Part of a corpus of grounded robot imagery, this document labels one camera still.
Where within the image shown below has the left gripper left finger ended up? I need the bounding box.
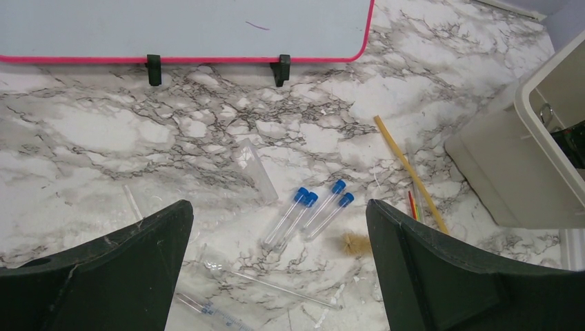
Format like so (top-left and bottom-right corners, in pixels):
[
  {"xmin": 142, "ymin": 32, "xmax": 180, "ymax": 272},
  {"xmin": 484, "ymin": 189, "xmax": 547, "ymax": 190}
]
[{"xmin": 1, "ymin": 200, "xmax": 194, "ymax": 330}]

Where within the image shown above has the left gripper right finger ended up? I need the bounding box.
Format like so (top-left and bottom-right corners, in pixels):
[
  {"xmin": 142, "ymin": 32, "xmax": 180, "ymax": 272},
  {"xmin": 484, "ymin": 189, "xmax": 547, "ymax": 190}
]
[{"xmin": 366, "ymin": 199, "xmax": 584, "ymax": 330}]

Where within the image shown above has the test tube brush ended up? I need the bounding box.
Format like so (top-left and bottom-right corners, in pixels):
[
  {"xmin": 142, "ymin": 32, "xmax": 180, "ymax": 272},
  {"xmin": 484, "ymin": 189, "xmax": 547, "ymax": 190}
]
[{"xmin": 341, "ymin": 232, "xmax": 372, "ymax": 257}]

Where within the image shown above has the clear glass rod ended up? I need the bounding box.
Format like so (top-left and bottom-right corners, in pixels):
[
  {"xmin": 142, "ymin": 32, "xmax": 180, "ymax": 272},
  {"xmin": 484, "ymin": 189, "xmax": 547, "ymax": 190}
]
[{"xmin": 201, "ymin": 261, "xmax": 342, "ymax": 310}]

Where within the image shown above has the yellow rubber tubing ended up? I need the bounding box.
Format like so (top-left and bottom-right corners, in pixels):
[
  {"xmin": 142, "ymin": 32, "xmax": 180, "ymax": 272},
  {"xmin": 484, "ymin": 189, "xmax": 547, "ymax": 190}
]
[{"xmin": 374, "ymin": 116, "xmax": 450, "ymax": 235}]

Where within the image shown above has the clear glass pipette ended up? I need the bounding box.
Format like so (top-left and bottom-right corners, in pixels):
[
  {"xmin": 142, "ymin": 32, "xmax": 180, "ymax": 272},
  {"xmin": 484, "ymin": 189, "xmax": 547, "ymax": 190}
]
[{"xmin": 175, "ymin": 292, "xmax": 253, "ymax": 331}]

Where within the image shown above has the blue capped test tube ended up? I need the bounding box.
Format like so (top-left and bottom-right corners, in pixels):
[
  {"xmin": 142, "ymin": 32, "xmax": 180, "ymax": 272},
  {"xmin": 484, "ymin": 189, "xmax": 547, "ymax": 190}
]
[
  {"xmin": 274, "ymin": 191, "xmax": 318, "ymax": 252},
  {"xmin": 302, "ymin": 179, "xmax": 346, "ymax": 233},
  {"xmin": 304, "ymin": 192, "xmax": 355, "ymax": 241},
  {"xmin": 261, "ymin": 187, "xmax": 309, "ymax": 250}
]

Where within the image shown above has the beige plastic bin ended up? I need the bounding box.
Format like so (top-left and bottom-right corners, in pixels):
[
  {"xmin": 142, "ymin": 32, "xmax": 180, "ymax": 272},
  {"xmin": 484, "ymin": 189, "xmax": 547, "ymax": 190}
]
[{"xmin": 445, "ymin": 34, "xmax": 584, "ymax": 229}]

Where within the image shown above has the clear empty test tube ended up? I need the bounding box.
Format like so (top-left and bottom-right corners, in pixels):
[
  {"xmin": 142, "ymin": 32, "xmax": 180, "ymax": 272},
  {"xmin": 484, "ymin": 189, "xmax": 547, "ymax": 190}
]
[{"xmin": 233, "ymin": 139, "xmax": 279, "ymax": 204}]

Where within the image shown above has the whiteboard black stand foot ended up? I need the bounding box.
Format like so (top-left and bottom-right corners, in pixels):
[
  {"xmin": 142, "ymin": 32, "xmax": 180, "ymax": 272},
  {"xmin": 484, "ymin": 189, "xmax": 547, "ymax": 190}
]
[
  {"xmin": 270, "ymin": 54, "xmax": 291, "ymax": 88},
  {"xmin": 145, "ymin": 54, "xmax": 162, "ymax": 86}
]

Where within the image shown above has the pink framed whiteboard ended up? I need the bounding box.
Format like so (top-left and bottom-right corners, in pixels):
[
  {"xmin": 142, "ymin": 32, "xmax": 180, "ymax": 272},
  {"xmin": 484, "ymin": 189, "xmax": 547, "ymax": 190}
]
[{"xmin": 1, "ymin": 1, "xmax": 374, "ymax": 63}]

